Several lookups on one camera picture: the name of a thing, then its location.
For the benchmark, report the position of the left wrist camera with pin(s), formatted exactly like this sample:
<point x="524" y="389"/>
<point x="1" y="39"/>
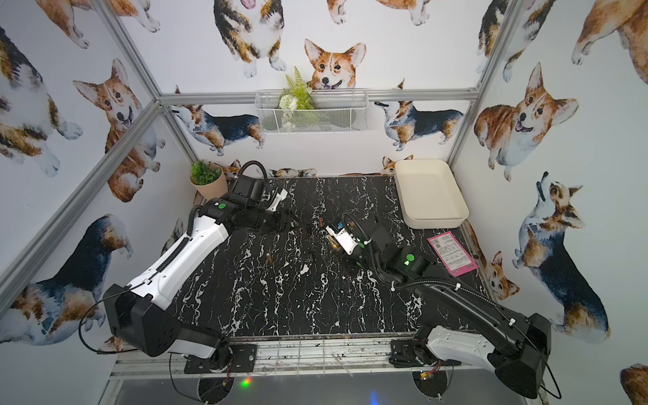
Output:
<point x="277" y="199"/>

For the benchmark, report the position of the cream rectangular tray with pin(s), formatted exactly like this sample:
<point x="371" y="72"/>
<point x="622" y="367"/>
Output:
<point x="429" y="195"/>

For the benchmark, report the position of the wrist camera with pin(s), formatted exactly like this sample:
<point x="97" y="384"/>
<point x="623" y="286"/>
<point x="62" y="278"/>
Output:
<point x="342" y="238"/>
<point x="277" y="199"/>

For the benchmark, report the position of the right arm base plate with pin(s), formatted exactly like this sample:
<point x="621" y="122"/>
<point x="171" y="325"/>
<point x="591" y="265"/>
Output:
<point x="409" y="354"/>

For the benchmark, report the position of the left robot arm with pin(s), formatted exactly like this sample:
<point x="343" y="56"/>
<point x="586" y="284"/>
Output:
<point x="137" y="313"/>

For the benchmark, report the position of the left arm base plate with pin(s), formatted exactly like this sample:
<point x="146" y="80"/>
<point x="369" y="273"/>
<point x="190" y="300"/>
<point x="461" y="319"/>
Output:
<point x="238" y="358"/>

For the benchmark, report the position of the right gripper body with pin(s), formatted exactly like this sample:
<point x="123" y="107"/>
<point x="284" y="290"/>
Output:
<point x="375" y="263"/>

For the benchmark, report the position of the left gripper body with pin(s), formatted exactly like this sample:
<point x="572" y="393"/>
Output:
<point x="283" y="218"/>

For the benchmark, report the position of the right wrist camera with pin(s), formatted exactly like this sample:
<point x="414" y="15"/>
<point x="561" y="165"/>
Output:
<point x="342" y="238"/>

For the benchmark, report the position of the white wire basket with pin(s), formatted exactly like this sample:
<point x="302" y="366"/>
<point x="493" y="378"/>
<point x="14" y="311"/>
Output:
<point x="326" y="111"/>

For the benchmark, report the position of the green fern with white flower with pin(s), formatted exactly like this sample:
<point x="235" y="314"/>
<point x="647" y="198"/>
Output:
<point x="296" y="104"/>

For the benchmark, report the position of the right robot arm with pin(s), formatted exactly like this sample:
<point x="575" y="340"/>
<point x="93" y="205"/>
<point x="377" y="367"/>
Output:
<point x="509" y="344"/>

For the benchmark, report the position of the potted green plant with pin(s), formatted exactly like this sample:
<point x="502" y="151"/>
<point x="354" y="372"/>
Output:
<point x="209" y="180"/>

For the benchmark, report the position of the pink card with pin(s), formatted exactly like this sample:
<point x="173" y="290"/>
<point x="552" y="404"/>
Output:
<point x="452" y="254"/>

